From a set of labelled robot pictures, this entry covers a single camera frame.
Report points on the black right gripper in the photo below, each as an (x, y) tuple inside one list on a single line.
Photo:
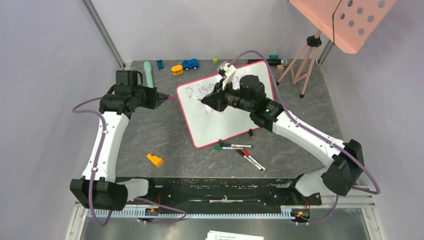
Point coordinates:
[(218, 100)]

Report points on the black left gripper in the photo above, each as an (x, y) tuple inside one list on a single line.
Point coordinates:
[(156, 98)]

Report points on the pink framed whiteboard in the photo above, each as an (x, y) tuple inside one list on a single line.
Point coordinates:
[(205, 125)]

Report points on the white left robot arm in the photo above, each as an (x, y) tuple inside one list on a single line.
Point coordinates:
[(97, 187)]

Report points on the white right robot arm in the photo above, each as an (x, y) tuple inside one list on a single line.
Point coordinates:
[(340, 159)]

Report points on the blue whiteboard marker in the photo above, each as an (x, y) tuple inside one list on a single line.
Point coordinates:
[(236, 145)]

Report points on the green whiteboard marker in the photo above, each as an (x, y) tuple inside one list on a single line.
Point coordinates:
[(227, 148)]

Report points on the red whiteboard marker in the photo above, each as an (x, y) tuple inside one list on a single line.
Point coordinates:
[(248, 155)]

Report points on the black whiteboard marker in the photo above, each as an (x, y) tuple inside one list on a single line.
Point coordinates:
[(248, 159)]

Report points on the dark blue block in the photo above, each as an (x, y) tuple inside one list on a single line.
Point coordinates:
[(160, 64)]

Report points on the yellow oval toy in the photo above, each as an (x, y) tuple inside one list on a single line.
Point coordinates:
[(177, 69)]

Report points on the green cube block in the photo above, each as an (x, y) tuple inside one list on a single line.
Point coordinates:
[(215, 61)]

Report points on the teal green toy microphone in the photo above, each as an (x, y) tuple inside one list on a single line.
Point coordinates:
[(147, 67)]

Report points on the blue toy car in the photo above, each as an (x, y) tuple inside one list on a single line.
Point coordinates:
[(190, 64)]

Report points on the orange wedge block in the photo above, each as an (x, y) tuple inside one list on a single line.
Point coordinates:
[(157, 161)]

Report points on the wooden cube block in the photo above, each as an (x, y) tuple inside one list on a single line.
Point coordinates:
[(280, 68)]

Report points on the pink tripod stand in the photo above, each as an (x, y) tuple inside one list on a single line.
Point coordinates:
[(304, 71)]

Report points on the white printed paper sheet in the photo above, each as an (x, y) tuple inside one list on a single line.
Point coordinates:
[(219, 235)]

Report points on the pink perforated music stand tray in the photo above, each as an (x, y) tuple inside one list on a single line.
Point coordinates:
[(347, 23)]

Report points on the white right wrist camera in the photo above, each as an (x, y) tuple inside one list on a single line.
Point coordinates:
[(227, 73)]

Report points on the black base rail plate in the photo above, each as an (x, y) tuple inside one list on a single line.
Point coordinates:
[(203, 195)]

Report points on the white comb cable duct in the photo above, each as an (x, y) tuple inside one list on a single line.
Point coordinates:
[(141, 212)]

